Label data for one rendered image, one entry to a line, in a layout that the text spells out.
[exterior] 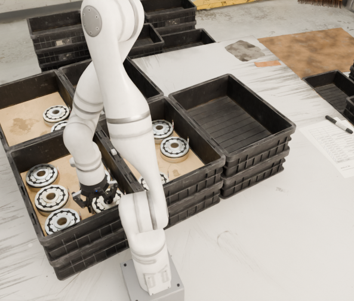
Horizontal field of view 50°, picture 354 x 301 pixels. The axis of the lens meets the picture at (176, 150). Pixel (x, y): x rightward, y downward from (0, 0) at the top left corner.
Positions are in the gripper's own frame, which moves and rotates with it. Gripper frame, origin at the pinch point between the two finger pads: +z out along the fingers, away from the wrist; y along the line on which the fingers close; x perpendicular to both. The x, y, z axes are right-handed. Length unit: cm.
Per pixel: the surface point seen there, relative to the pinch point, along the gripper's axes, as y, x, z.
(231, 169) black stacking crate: 44.8, -3.1, 0.5
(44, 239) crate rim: -16.4, -10.8, -7.7
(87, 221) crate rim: -4.8, -9.8, -7.7
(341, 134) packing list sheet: 106, 7, 15
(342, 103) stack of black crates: 173, 64, 59
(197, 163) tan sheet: 36.4, 6.0, 2.5
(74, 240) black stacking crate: -9.4, -10.2, -1.7
